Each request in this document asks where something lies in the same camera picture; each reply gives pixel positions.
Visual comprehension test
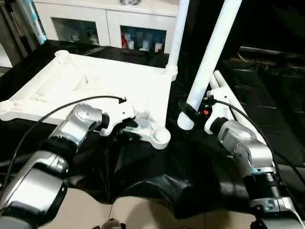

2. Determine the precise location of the white plastic table top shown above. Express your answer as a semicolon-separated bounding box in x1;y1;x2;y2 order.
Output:
0;49;178;150

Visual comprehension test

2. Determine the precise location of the white plastic table leg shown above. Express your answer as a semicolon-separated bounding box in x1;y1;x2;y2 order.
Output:
164;0;190;82
177;0;243;131
213;71;249;121
209;76;225;98

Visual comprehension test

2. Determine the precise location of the black plastic mat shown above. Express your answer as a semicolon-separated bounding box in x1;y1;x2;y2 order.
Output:
0;41;305;220

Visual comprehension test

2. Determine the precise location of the silver metal bar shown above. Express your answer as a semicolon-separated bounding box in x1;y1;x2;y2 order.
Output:
238;46;305;58

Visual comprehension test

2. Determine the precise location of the large black screen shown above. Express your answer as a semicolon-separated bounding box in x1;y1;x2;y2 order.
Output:
183;0;305;58

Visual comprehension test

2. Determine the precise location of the white glass-door cabinet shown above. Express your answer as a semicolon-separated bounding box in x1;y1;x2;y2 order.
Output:
31;0;180;54

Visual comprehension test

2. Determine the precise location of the grey curtain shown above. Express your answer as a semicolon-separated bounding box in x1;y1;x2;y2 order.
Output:
0;0;46;58

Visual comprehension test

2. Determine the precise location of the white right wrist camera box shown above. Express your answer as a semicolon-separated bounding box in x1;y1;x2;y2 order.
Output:
204;97;233;135

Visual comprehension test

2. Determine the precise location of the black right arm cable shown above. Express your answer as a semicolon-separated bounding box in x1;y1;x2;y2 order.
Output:
205;98;305;210

